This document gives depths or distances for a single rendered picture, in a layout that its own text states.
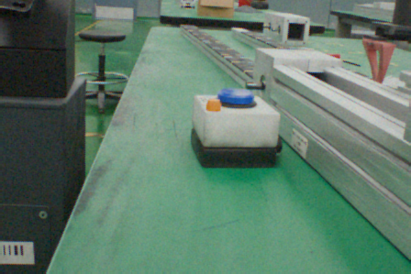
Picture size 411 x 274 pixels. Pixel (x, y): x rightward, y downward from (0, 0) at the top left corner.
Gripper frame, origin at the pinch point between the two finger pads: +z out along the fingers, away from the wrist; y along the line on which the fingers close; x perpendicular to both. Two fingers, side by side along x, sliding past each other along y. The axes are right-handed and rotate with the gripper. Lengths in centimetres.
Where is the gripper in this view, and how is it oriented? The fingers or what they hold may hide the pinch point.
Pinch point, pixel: (400, 83)
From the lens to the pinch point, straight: 83.9
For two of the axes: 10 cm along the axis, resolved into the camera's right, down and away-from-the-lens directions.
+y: 9.8, 0.3, 1.9
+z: -0.8, 9.6, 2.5
